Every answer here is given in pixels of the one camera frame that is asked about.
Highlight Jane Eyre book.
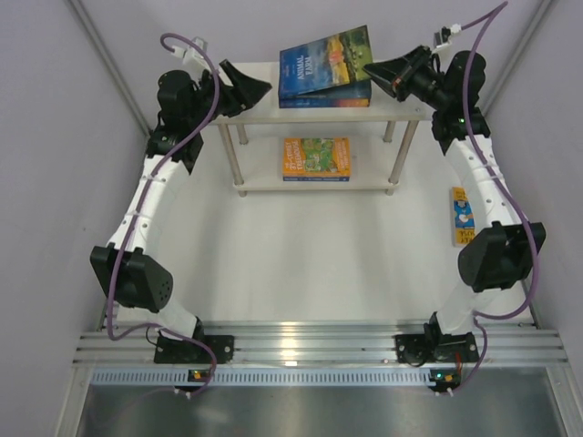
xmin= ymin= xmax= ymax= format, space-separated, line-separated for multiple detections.
xmin=279 ymin=80 xmax=372 ymax=108

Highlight Animal Farm book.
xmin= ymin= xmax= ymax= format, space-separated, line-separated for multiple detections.
xmin=279 ymin=25 xmax=373 ymax=98

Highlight orange treehouse book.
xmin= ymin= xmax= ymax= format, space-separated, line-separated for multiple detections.
xmin=281 ymin=137 xmax=352 ymax=178
xmin=451 ymin=187 xmax=476 ymax=247

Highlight blue 91-Storey Treehouse book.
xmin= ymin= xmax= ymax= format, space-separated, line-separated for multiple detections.
xmin=282 ymin=176 xmax=350 ymax=182

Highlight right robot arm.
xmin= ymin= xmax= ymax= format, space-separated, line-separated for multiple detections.
xmin=364 ymin=46 xmax=547 ymax=336

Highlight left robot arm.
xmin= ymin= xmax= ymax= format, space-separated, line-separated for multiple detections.
xmin=90 ymin=60 xmax=271 ymax=340

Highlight white two-tier shelf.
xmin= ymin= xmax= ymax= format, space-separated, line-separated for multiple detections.
xmin=215 ymin=87 xmax=427 ymax=197

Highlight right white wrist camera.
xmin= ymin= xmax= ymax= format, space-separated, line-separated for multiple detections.
xmin=433 ymin=24 xmax=463 ymax=53

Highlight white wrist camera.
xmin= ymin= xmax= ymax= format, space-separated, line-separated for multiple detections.
xmin=433 ymin=24 xmax=463 ymax=53
xmin=173 ymin=36 xmax=208 ymax=67

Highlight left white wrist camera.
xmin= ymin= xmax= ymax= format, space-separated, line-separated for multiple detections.
xmin=173 ymin=36 xmax=208 ymax=67

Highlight perforated cable tray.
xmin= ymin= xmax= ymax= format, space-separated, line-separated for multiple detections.
xmin=91 ymin=368 xmax=459 ymax=387

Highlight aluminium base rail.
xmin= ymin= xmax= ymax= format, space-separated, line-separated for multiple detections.
xmin=73 ymin=320 xmax=568 ymax=368

